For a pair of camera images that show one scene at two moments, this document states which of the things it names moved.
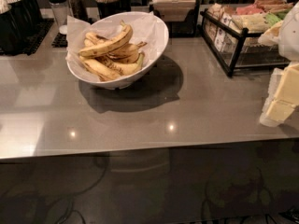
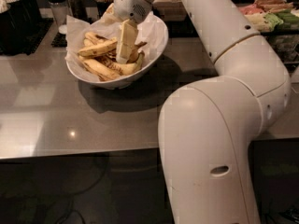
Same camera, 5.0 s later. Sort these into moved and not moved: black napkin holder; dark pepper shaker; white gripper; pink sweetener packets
Moved: white gripper
Not moved: black napkin holder; dark pepper shaker; pink sweetener packets
